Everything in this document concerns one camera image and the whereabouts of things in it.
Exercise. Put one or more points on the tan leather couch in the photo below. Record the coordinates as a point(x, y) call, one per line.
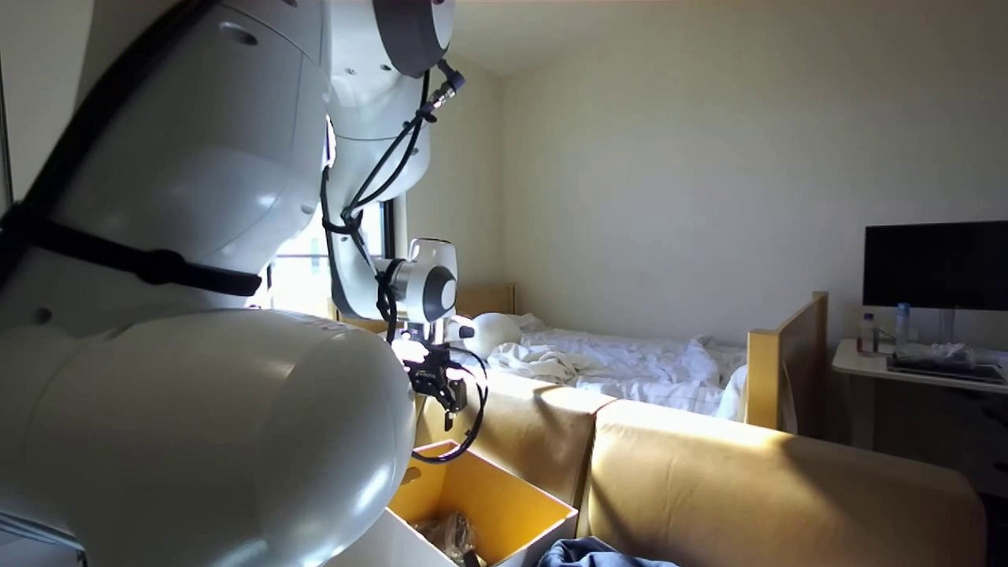
point(789, 491)

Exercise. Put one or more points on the white pillow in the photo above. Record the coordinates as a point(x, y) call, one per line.
point(498, 331)

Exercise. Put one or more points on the slim blue cap bottle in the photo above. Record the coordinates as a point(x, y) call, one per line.
point(903, 318)

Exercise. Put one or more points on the black framed window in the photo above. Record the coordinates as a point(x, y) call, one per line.
point(394, 226)

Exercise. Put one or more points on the dark keyboard on desk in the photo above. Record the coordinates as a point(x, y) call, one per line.
point(947, 363)

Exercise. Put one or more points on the rumpled white bed sheets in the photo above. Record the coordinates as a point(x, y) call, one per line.
point(617, 363)

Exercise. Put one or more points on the white desk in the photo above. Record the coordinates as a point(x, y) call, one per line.
point(861, 366)

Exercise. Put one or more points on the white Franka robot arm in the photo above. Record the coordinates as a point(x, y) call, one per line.
point(191, 441)

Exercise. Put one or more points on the clear bottle on desk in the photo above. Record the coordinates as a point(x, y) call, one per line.
point(868, 334)

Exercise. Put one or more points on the open cardboard box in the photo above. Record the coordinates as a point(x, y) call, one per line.
point(505, 506)

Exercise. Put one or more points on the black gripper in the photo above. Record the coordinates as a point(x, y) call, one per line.
point(443, 374)

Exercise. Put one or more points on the black computer monitor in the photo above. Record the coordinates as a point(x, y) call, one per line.
point(932, 263)

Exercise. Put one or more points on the black hooded sweatshirt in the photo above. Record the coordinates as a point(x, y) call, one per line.
point(598, 553)

